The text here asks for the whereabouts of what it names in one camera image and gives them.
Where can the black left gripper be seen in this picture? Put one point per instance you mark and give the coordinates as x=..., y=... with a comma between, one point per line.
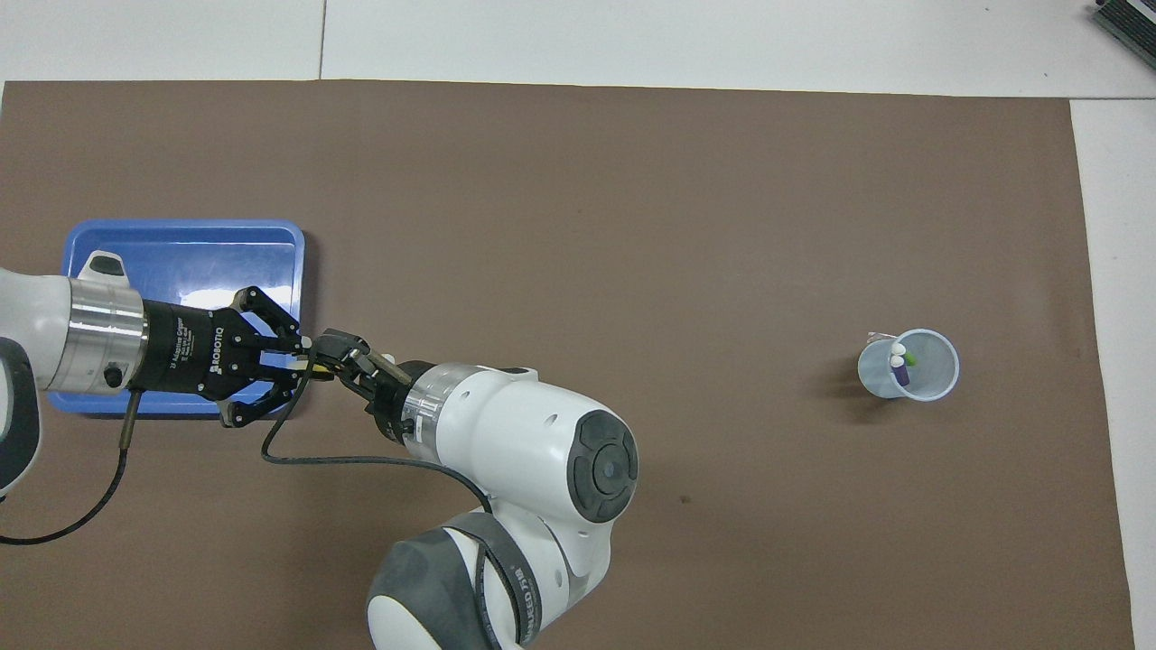
x=181, y=352

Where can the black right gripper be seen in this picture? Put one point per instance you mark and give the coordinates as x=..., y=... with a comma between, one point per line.
x=397, y=402

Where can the yellow pen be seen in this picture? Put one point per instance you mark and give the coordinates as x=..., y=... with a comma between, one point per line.
x=300, y=361

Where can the purple pen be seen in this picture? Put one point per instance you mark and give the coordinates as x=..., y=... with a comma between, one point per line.
x=900, y=372

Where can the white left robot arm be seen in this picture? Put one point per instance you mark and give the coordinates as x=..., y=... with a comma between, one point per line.
x=36, y=325

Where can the blue plastic tray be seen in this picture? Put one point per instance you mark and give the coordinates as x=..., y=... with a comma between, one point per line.
x=235, y=262

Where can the brown table mat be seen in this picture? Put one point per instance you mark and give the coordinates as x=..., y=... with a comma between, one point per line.
x=578, y=226

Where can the translucent pale blue cup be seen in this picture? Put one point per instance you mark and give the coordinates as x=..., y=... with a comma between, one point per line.
x=935, y=379

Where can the grey ribbed device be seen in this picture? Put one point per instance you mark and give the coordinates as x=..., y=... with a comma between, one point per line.
x=1133, y=23

